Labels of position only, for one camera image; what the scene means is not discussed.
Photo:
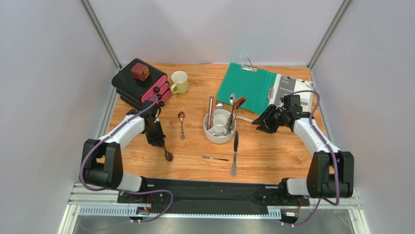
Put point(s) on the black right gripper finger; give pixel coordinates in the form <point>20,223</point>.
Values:
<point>267,117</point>
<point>266,128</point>

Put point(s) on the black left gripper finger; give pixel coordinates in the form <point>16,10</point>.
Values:
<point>153,139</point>
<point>160,137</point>

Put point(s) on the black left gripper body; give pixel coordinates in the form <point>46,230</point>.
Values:
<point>151,130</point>

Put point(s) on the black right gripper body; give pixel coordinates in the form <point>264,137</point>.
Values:
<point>270,117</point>

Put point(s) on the dark brown wooden spoon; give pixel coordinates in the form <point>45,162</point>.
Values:
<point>168,155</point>

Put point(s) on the iridescent ornate handle utensil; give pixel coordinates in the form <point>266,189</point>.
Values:
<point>181,116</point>

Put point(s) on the iridescent blue purple spoon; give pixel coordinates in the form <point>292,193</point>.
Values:
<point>238,104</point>

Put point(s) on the silver spoon dark handle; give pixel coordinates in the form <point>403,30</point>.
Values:
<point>233,100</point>

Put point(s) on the silver table knife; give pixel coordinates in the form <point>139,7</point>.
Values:
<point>233,172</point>

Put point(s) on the orange chopstick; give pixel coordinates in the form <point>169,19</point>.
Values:
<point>214,100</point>

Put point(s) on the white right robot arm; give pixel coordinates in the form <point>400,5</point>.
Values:
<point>331,172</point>

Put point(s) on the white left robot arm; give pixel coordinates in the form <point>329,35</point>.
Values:
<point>101,165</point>

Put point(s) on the silver utensils in holder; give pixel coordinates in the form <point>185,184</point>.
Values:
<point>223,134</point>

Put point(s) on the white plastic spoon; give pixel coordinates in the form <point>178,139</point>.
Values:
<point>245,119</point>

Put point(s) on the black pink drawer box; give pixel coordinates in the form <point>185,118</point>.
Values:
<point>135,92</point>

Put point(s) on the setup guide booklet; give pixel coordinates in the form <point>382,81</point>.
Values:
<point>285,85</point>

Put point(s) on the green clipboard folder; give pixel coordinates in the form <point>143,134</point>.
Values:
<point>253,84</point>

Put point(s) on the red brown cube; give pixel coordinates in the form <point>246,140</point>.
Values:
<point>140,72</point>

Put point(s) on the pale yellow mug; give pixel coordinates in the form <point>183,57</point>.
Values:
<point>180,82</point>

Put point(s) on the white divided utensil holder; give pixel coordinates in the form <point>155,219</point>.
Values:
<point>220,124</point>

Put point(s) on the small silver fork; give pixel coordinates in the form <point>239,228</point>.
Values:
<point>214,158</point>

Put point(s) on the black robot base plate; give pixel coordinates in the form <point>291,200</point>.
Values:
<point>190,197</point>

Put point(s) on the aluminium frame rail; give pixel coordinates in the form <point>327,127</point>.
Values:
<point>99,212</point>

